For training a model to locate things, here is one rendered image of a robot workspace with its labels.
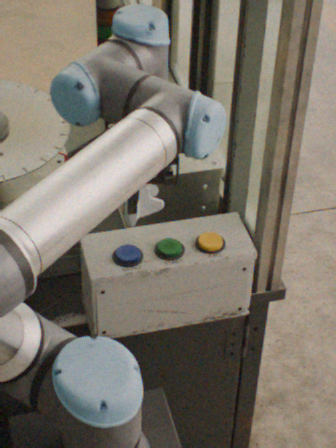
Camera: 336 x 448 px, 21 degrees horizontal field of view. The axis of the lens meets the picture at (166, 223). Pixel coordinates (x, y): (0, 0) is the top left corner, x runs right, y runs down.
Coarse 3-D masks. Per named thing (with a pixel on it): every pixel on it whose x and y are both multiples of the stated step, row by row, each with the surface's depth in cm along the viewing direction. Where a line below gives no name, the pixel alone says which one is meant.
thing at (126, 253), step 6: (120, 246) 146; (126, 246) 146; (132, 246) 146; (120, 252) 145; (126, 252) 145; (132, 252) 145; (138, 252) 145; (120, 258) 144; (126, 258) 144; (132, 258) 144; (138, 258) 145
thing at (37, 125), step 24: (0, 96) 171; (24, 96) 171; (48, 96) 171; (24, 120) 165; (48, 120) 165; (0, 144) 159; (24, 144) 160; (48, 144) 160; (0, 168) 154; (24, 168) 155
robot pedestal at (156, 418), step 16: (144, 400) 143; (160, 400) 143; (16, 416) 140; (32, 416) 140; (144, 416) 140; (160, 416) 141; (16, 432) 138; (32, 432) 138; (48, 432) 138; (144, 432) 138; (160, 432) 138; (176, 432) 139
